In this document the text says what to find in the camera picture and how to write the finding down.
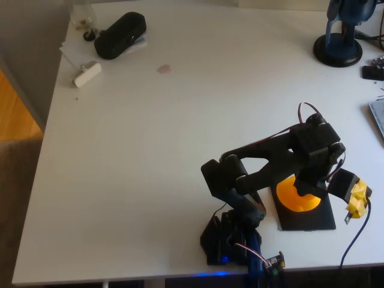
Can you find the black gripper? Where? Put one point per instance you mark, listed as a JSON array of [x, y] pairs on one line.
[[306, 185]]

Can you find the yellow rubber duck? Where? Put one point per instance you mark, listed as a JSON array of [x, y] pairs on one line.
[[288, 198]]

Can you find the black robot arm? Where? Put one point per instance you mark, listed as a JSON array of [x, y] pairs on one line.
[[264, 147]]

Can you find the black square mat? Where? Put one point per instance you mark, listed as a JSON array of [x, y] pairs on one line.
[[315, 220]]

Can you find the small controller board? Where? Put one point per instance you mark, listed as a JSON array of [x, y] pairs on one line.
[[274, 261]]

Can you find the blue table clamp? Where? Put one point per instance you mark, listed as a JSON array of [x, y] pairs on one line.
[[253, 255]]

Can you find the grey laptop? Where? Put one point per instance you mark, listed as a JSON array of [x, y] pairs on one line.
[[379, 117]]

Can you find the black phone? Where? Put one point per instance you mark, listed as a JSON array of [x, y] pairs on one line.
[[373, 73]]

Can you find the blue microphone on black stand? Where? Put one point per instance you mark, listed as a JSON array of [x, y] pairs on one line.
[[337, 51]]

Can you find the small circuit board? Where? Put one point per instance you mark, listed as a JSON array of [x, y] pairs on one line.
[[378, 61]]

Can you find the black oblong case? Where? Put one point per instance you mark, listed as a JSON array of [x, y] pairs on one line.
[[120, 36]]

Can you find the white rectangular adapter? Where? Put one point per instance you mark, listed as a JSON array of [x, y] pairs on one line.
[[88, 73]]

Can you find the small black round cap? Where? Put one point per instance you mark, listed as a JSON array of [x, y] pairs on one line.
[[89, 35]]

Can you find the white paper sheets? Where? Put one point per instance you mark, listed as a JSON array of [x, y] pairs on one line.
[[72, 48]]

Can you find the clear bottle with red label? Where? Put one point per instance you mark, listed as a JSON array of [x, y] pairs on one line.
[[81, 18]]

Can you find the camera with yellow tape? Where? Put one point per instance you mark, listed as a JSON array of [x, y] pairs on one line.
[[358, 198]]

